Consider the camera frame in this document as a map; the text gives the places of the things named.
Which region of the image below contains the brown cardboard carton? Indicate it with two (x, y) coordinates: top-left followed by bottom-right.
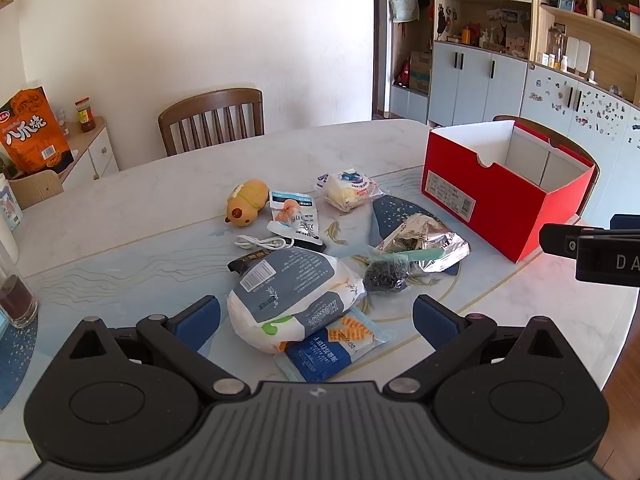
(409, 50), (432, 93)

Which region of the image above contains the printed white canister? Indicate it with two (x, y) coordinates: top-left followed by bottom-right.
(0, 174), (24, 231)

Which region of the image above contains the white side cabinet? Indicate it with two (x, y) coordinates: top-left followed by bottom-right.
(60, 116), (120, 191)

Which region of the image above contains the light blue tote bag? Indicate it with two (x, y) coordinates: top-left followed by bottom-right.
(389, 0), (420, 23)

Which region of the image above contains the orange snack bag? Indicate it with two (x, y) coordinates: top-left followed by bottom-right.
(0, 86), (75, 179)

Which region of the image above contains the black seaweed packet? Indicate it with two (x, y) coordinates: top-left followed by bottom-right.
(362, 255), (410, 292)

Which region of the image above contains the white chicken snack packet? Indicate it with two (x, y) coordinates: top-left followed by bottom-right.
(266, 189), (325, 247)

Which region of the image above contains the teal green plastic tube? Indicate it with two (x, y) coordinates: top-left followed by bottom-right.
(380, 249), (448, 267)

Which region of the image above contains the grey wooden wall cabinet unit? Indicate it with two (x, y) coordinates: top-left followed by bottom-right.
(387, 0), (640, 221)

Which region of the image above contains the glass of dark liquid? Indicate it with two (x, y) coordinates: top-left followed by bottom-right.
(0, 240), (40, 329)

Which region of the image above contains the large white grey-labelled bag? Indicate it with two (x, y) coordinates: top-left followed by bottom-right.
(226, 249), (368, 356)

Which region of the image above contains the red cardboard box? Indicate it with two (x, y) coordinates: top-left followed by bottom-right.
(421, 115), (599, 264)

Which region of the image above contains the black cartoon figure sticker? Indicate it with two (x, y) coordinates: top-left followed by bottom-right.
(436, 4), (453, 41)

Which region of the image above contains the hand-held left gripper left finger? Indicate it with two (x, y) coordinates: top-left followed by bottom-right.
(65, 295), (252, 402)

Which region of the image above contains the white usb cable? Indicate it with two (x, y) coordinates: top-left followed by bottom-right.
(235, 234), (296, 252)

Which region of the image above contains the dark brown snack packet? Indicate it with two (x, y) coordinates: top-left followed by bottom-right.
(227, 250), (273, 276)

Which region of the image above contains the light wooden holder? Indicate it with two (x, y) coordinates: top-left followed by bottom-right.
(9, 169), (65, 210)

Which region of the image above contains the blueberry print bread packet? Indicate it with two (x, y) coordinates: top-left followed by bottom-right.
(315, 166), (387, 212)

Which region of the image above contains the silver foil bag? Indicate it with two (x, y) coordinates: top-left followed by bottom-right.
(375, 213), (472, 275)

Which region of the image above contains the red-lidded jar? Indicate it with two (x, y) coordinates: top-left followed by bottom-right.
(75, 97), (97, 133)

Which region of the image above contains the blue orange cracker packet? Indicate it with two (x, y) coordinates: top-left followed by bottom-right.
(274, 307), (396, 385)

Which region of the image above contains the white marble desktop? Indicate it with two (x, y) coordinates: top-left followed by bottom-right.
(0, 119), (635, 466)

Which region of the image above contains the orange capybara plush toy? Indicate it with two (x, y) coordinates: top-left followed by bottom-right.
(223, 179), (269, 227)

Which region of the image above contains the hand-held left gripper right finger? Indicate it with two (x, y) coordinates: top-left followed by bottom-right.
(382, 294), (573, 404)

